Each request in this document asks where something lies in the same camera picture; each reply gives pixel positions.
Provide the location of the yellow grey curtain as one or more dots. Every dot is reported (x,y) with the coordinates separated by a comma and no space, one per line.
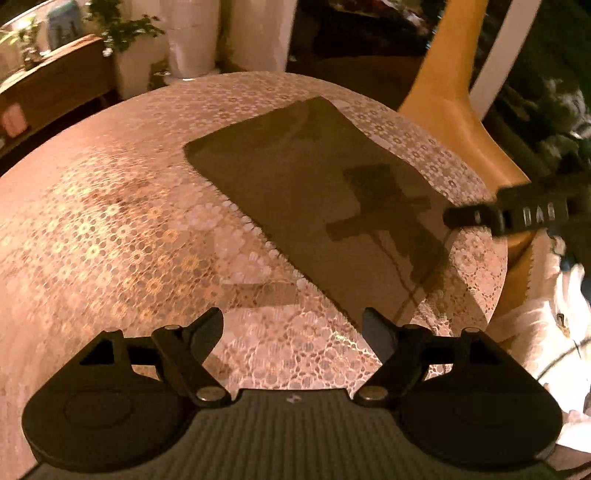
(255,34)

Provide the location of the tall green potted plant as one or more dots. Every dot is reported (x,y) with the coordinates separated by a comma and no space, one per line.
(128,42)

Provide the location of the white cylindrical floor pot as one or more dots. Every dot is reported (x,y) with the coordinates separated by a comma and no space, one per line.
(191,31)

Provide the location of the yellow chair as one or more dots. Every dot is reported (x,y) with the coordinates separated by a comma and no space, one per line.
(439,99)

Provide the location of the floral lace tablecloth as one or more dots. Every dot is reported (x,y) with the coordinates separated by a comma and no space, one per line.
(106,226)

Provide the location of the blue picture card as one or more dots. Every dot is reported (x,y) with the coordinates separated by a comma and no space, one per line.
(64,24)

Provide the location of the olive brown t-shirt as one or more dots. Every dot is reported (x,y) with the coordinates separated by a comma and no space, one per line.
(358,221)

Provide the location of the pink lantern jar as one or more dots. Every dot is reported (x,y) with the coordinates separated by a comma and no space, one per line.
(13,120)

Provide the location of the glass vase with plant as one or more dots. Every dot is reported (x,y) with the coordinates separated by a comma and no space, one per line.
(19,48)

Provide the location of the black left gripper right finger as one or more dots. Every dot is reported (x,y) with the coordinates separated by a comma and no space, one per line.
(401,349)

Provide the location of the long wooden sideboard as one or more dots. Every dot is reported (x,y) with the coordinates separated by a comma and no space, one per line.
(70,77)

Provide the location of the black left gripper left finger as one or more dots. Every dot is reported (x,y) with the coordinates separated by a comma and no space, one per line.
(182,351)

